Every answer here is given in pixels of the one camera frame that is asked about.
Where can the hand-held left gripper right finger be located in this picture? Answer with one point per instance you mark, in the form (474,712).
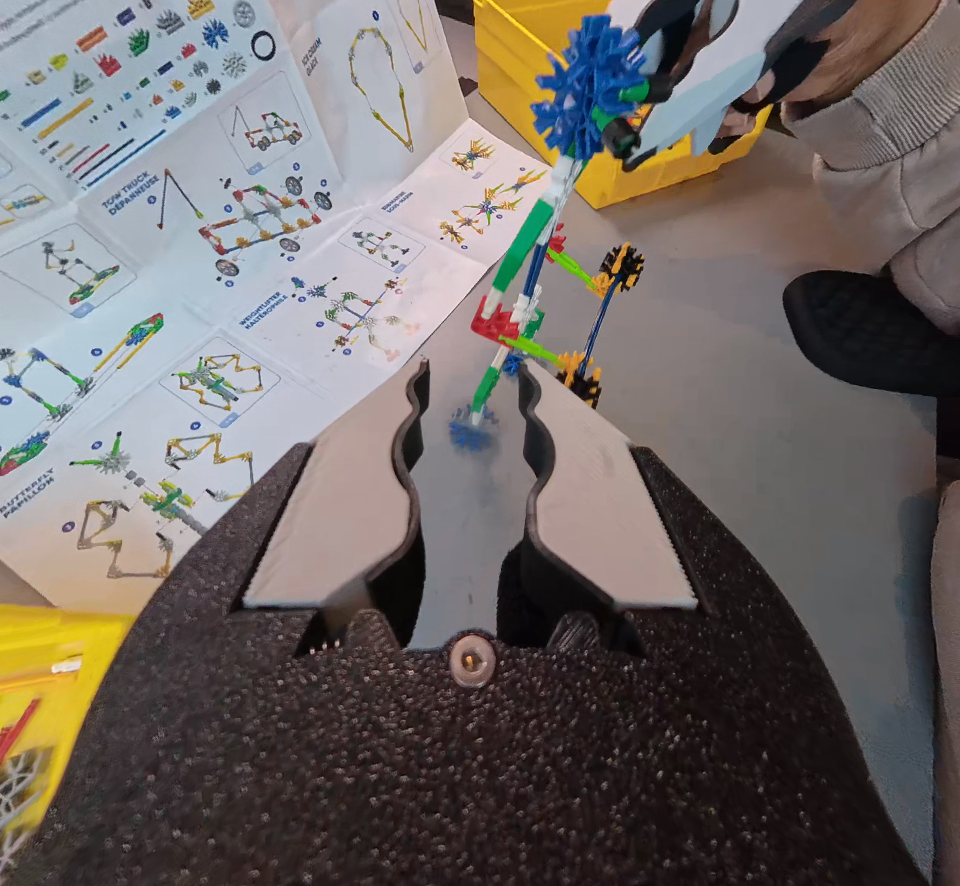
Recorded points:
(607,533)

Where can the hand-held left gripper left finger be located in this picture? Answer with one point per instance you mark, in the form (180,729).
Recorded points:
(337,526)

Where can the multicoloured construction toy model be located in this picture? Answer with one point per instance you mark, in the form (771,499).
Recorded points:
(592,76)

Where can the yellow plastic bin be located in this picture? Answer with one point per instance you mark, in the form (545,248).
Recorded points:
(45,638)
(525,38)

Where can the black orange toy wheel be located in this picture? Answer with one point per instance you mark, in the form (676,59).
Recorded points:
(583,378)
(624,267)

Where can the small orange toy connector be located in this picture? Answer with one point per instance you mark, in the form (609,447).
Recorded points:
(574,362)
(600,282)

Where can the lime green toy rod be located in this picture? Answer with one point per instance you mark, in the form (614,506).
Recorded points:
(536,351)
(571,269)

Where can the thin blue toy rod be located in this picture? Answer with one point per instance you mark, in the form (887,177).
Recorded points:
(604,323)

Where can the person's right forearm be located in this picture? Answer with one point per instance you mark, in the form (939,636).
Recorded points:
(900,166)

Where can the person's right hand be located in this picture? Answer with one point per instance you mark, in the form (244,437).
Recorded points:
(877,16)

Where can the white instruction sheet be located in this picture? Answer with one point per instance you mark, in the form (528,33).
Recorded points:
(225,301)

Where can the person's right leg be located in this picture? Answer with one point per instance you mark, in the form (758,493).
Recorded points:
(862,331)

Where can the beige printed hoodie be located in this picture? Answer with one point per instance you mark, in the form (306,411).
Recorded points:
(946,638)

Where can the pile of loose toy parts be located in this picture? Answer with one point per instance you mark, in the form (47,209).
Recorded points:
(22,766)

